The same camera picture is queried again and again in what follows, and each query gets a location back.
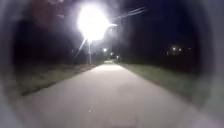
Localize pale asphalt path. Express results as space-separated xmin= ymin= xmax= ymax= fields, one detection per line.
xmin=0 ymin=60 xmax=224 ymax=128

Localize street lamp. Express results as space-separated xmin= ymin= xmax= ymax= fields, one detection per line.
xmin=76 ymin=3 xmax=112 ymax=65
xmin=101 ymin=47 xmax=109 ymax=62

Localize overhead wires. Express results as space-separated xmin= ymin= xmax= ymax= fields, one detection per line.
xmin=112 ymin=5 xmax=148 ymax=22

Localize grass verge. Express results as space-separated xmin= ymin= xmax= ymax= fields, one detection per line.
xmin=117 ymin=61 xmax=208 ymax=105
xmin=15 ymin=62 xmax=102 ymax=97

